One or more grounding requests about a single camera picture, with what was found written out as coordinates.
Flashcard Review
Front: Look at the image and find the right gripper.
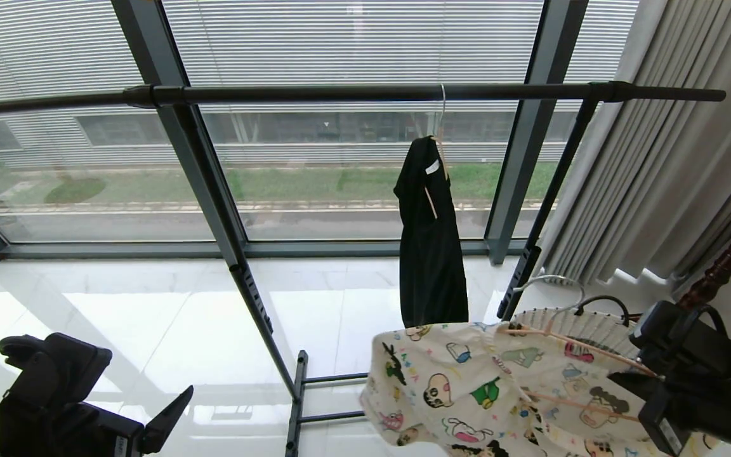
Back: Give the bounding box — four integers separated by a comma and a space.
606, 369, 731, 457

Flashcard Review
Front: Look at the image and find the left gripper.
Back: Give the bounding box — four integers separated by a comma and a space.
0, 385, 194, 457

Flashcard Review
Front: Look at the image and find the pink clothes hanger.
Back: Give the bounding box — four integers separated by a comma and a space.
425, 83, 450, 220
499, 274, 659, 425

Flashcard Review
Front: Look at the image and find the cream printed garment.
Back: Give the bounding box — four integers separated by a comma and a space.
359, 321, 721, 457

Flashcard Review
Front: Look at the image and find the black garment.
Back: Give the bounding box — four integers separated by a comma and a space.
393, 135, 470, 329

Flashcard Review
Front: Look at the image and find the white laundry basket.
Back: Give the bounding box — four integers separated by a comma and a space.
508, 295, 644, 364

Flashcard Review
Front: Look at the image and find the black clothes rack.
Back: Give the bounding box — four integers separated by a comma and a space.
0, 81, 727, 457

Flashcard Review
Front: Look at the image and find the brown wooden coat stand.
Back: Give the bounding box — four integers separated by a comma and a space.
676, 197, 731, 312

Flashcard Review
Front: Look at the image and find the beige curtain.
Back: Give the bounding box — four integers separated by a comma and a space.
534, 0, 731, 286

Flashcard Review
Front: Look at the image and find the window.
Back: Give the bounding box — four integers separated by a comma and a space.
0, 0, 639, 267

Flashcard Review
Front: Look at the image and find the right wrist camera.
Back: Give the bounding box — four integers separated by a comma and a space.
631, 300, 731, 381

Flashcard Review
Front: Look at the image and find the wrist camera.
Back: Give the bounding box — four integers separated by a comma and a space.
0, 332, 114, 413
631, 300, 731, 381

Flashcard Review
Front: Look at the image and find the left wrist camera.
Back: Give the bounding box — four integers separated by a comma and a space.
0, 332, 114, 413

